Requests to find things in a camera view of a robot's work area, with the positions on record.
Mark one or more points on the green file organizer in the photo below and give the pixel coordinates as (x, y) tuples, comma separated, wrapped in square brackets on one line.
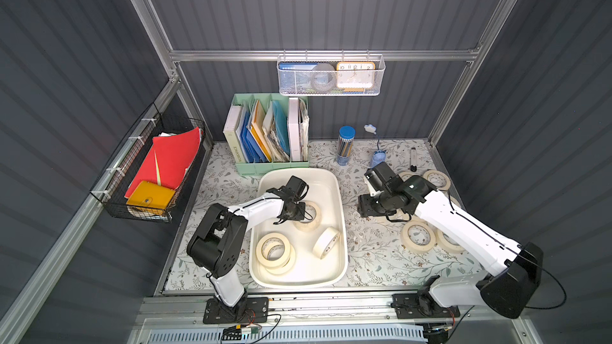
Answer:
[(280, 159)]

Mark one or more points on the red folder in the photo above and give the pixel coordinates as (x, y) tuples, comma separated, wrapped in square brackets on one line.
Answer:
[(168, 161)]

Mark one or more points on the blue folder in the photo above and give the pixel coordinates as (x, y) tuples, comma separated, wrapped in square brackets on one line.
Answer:
[(254, 154)]

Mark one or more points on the yellow wallet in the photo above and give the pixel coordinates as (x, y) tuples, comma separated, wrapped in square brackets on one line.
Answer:
[(151, 196)]

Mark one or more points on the white plastic storage box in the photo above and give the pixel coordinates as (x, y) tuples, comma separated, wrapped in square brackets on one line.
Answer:
[(308, 271)]

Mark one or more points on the white book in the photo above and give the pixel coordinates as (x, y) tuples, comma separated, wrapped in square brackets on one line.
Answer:
[(230, 132)]

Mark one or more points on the orange white clock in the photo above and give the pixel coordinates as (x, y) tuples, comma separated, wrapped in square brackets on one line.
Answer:
[(357, 75)]

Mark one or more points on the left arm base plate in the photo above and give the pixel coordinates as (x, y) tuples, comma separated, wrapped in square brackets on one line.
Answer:
[(249, 310)]

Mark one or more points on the black capped marker pen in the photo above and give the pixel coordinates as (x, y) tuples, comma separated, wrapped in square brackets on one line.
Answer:
[(414, 160)]

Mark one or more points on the orange folder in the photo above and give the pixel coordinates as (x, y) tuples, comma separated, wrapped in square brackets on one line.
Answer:
[(257, 117)]

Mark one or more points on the teal folder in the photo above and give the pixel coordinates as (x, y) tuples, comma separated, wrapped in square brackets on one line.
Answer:
[(280, 119)]

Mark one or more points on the blue lid pencil jar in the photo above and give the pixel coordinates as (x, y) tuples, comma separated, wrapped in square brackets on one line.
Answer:
[(345, 143)]

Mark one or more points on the floral table mat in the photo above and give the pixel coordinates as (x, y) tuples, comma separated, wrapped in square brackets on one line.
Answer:
[(376, 255)]

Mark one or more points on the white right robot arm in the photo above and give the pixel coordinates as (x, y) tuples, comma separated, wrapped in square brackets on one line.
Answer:
[(511, 272)]

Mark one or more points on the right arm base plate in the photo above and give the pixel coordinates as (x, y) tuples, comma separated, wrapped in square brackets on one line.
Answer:
[(415, 306)]

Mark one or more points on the blue box in basket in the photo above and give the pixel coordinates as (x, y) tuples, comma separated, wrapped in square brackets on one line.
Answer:
[(295, 77)]

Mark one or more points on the clear tape roll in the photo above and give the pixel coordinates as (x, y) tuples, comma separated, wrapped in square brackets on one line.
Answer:
[(323, 78)]

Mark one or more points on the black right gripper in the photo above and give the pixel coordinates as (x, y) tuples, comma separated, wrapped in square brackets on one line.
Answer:
[(366, 205)]

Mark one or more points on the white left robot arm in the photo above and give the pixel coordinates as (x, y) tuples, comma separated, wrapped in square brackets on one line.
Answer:
[(216, 244)]

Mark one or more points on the white binder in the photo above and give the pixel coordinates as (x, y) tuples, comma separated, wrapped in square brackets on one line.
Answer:
[(294, 129)]

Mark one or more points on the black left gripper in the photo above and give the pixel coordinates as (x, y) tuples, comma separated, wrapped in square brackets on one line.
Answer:
[(291, 208)]

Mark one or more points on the black wire wall basket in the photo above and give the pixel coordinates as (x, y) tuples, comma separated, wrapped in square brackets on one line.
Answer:
[(110, 193)]

